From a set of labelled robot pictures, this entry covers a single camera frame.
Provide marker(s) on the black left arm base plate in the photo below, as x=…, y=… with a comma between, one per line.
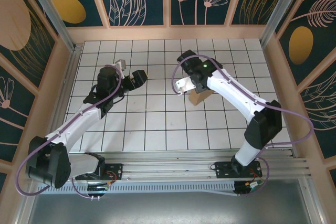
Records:
x=115, y=169

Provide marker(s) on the narrow aluminium table edge rail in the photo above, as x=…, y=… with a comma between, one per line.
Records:
x=170, y=154

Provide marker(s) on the aluminium side rail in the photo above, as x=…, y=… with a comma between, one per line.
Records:
x=65, y=90

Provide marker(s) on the brown cardboard box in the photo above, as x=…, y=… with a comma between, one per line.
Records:
x=197, y=99

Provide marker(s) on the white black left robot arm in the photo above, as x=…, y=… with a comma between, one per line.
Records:
x=76, y=127

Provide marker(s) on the green circuit board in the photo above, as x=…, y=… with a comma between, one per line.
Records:
x=97, y=187
x=256, y=184

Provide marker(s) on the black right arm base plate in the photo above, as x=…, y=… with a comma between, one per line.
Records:
x=223, y=171

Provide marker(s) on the wide aluminium base rail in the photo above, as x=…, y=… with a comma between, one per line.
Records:
x=170, y=171

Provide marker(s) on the grey sheet metal panel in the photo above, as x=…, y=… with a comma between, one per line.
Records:
x=168, y=208

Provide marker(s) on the aluminium corner post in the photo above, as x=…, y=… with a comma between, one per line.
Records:
x=48, y=7
x=283, y=6

